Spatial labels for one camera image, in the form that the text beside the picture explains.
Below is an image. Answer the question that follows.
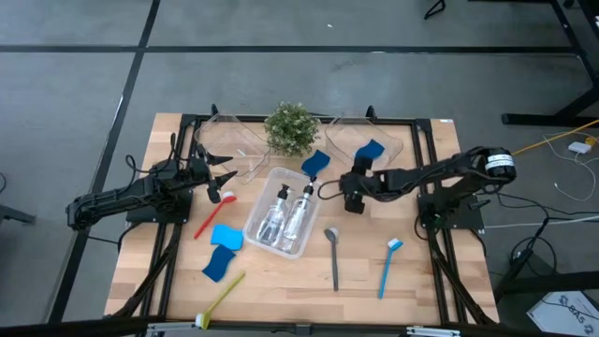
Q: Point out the black floor cable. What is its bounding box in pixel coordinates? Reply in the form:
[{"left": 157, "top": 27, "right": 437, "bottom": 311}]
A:
[{"left": 495, "top": 189, "right": 599, "bottom": 263}]

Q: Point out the silver metal bracket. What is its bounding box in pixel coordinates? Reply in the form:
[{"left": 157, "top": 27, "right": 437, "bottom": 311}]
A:
[
  {"left": 404, "top": 325, "right": 462, "bottom": 337},
  {"left": 145, "top": 320, "right": 200, "bottom": 337}
]

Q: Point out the clear plastic tray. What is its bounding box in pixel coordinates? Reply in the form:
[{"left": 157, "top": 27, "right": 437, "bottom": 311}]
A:
[
  {"left": 325, "top": 115, "right": 404, "bottom": 172},
  {"left": 194, "top": 113, "right": 272, "bottom": 185}
]

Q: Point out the blue kitchen sponge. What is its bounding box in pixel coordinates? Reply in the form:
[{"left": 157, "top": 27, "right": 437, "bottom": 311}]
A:
[
  {"left": 300, "top": 149, "right": 331, "bottom": 178},
  {"left": 201, "top": 244, "right": 237, "bottom": 284},
  {"left": 210, "top": 224, "right": 245, "bottom": 252},
  {"left": 354, "top": 139, "right": 387, "bottom": 161}
]

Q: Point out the blue dish brush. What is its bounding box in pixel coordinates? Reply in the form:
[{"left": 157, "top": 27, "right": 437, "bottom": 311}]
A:
[{"left": 377, "top": 237, "right": 404, "bottom": 300}]

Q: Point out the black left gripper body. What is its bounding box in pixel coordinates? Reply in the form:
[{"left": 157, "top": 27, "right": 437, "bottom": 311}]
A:
[{"left": 189, "top": 145, "right": 223, "bottom": 205}]

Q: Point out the black power brick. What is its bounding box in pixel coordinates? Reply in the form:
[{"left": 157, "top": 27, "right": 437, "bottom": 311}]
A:
[{"left": 510, "top": 246, "right": 535, "bottom": 278}]

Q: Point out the clear soap pump bottle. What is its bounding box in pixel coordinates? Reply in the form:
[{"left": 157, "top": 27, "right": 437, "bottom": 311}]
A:
[
  {"left": 279, "top": 183, "right": 315, "bottom": 252},
  {"left": 256, "top": 183, "right": 292, "bottom": 244}
]

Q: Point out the black furniture foot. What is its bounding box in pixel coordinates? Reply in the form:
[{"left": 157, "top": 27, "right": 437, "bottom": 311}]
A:
[{"left": 0, "top": 203, "right": 37, "bottom": 227}]

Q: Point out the yellow cable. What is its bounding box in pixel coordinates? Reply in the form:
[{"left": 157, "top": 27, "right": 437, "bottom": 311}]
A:
[{"left": 512, "top": 119, "right": 599, "bottom": 158}]

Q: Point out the black desk leg frame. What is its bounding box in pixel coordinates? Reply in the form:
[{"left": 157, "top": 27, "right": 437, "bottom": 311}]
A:
[{"left": 501, "top": 0, "right": 599, "bottom": 128}]

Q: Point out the black aluminium table frame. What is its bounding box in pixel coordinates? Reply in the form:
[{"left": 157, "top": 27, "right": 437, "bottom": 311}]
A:
[{"left": 0, "top": 103, "right": 599, "bottom": 337}]

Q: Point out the black desk foot bar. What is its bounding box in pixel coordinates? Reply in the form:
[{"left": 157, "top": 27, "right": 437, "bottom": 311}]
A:
[{"left": 493, "top": 252, "right": 599, "bottom": 305}]

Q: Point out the white floor cable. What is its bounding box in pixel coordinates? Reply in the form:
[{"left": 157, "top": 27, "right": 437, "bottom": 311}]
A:
[{"left": 542, "top": 132, "right": 599, "bottom": 203}]

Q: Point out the white printed paper sheet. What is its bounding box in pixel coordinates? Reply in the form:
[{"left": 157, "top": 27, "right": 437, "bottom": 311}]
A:
[{"left": 526, "top": 290, "right": 599, "bottom": 337}]

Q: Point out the grey floor cable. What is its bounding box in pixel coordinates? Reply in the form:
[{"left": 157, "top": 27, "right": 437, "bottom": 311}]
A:
[{"left": 484, "top": 213, "right": 599, "bottom": 230}]

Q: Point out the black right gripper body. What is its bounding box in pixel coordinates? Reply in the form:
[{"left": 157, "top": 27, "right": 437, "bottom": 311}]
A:
[{"left": 339, "top": 168, "right": 378, "bottom": 215}]

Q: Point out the frosted clear plastic bin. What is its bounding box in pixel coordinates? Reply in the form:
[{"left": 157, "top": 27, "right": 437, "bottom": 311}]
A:
[{"left": 242, "top": 167, "right": 324, "bottom": 260}]

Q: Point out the artificial potted green plant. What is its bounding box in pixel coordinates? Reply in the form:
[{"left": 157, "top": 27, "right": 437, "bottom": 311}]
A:
[{"left": 264, "top": 101, "right": 322, "bottom": 158}]

